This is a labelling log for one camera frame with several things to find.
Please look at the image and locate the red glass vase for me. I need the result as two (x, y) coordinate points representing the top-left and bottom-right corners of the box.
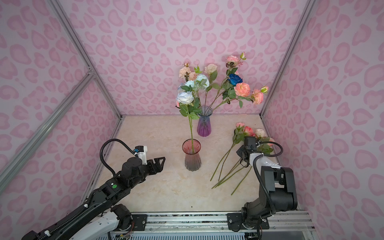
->
(182, 139), (202, 172)

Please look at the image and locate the cream rose flower stem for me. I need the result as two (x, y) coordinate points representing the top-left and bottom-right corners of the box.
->
(204, 64), (220, 107)

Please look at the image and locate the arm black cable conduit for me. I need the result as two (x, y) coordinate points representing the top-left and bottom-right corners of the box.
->
(99, 138), (136, 178)
(245, 140), (284, 215)

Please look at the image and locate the pile of artificial flowers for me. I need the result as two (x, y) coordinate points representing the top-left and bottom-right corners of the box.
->
(210, 122), (274, 189)

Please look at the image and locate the peach carnation flower stem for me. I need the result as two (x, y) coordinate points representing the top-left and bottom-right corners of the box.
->
(179, 62), (198, 88)

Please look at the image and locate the coral pink rose stem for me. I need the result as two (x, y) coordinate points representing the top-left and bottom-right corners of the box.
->
(214, 83), (269, 110)

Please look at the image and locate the dark blue rose stem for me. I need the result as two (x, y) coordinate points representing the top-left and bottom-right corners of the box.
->
(222, 74), (243, 100)

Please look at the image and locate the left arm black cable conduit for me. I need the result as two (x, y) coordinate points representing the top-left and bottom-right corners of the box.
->
(99, 138), (136, 178)

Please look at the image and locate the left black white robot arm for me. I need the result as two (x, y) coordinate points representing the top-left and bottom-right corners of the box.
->
(22, 157), (166, 240)

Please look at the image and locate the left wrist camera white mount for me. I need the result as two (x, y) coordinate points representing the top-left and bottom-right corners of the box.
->
(134, 146), (148, 165)

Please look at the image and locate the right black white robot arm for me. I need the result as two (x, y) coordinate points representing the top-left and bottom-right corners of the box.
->
(227, 137), (298, 235)

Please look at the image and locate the pink carnation flower stem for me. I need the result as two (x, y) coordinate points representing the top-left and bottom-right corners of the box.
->
(211, 52), (247, 110)

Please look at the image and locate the white lavender rose stem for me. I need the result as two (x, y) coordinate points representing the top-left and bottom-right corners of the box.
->
(176, 91), (199, 154)

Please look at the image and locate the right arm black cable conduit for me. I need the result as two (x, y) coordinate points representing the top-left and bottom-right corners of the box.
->
(245, 140), (284, 215)

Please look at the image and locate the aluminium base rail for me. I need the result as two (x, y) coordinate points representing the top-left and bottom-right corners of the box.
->
(55, 209), (319, 240)

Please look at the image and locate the left aluminium frame profile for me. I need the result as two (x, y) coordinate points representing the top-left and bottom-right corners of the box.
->
(1, 1), (123, 193)

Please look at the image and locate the purple blue glass vase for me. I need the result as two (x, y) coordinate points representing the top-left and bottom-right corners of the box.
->
(197, 106), (213, 137)

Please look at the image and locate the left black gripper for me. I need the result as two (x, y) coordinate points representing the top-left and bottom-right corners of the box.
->
(130, 155), (166, 190)

